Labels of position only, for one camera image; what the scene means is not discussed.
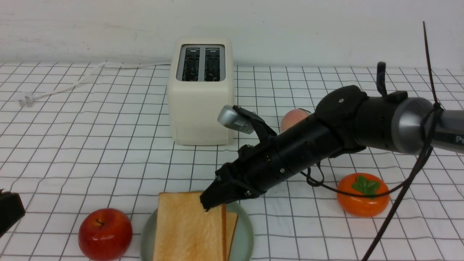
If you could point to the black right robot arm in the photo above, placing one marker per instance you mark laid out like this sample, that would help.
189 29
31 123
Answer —
345 121

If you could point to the pink peach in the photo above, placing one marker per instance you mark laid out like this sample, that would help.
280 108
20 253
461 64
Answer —
293 117

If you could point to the red apple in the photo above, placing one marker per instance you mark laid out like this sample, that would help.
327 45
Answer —
105 234

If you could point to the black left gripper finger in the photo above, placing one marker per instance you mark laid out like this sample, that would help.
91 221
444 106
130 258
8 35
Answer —
11 210

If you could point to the pale green round plate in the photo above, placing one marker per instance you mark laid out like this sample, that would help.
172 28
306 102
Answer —
242 245

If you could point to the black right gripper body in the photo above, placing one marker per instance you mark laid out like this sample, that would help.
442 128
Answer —
259 167

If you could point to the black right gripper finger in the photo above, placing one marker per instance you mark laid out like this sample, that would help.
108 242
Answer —
223 192

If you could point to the cream white toaster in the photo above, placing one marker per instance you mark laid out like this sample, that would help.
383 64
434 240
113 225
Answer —
201 83

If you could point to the orange persimmon with green leaf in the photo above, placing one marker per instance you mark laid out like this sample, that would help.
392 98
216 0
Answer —
363 184

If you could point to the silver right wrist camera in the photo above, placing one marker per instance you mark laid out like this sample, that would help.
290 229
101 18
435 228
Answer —
241 120

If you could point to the toast slice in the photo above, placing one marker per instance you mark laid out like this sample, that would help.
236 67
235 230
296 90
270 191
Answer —
231 223
187 232

